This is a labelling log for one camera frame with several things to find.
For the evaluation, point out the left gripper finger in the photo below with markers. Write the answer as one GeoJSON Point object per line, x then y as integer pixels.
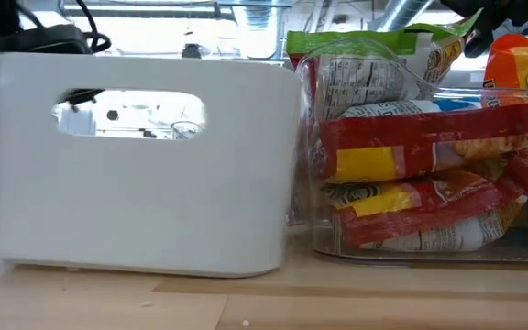
{"type": "Point", "coordinates": [83, 95]}

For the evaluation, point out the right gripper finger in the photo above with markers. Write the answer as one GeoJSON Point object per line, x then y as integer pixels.
{"type": "Point", "coordinates": [479, 43]}

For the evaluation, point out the orange noodle packet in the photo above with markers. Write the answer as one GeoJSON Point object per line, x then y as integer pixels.
{"type": "Point", "coordinates": [527, 69]}

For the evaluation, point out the blue yellow noodle packet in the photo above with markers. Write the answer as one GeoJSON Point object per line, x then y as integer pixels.
{"type": "Point", "coordinates": [429, 106]}

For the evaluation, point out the green yellow noodle packet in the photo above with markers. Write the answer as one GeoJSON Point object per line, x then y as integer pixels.
{"type": "Point", "coordinates": [374, 73]}

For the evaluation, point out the white plastic bin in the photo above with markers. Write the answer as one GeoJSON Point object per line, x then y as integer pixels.
{"type": "Point", "coordinates": [145, 206]}

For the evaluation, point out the red yellow noodle packet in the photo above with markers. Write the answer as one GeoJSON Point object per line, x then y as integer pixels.
{"type": "Point", "coordinates": [383, 137]}
{"type": "Point", "coordinates": [406, 220]}

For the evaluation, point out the white column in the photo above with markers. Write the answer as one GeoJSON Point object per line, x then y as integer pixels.
{"type": "Point", "coordinates": [78, 123]}

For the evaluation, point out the bright ceiling light panel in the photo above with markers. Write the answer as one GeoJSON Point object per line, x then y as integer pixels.
{"type": "Point", "coordinates": [463, 71]}

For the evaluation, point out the long clear plastic bin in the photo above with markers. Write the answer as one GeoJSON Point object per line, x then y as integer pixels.
{"type": "Point", "coordinates": [429, 256]}

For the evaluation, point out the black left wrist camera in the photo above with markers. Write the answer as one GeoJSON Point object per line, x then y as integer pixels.
{"type": "Point", "coordinates": [48, 41]}

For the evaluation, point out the smooth silver ventilation duct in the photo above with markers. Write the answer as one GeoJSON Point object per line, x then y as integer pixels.
{"type": "Point", "coordinates": [401, 14]}

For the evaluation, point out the ribbed silver ventilation duct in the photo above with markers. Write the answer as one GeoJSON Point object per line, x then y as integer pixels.
{"type": "Point", "coordinates": [257, 32]}

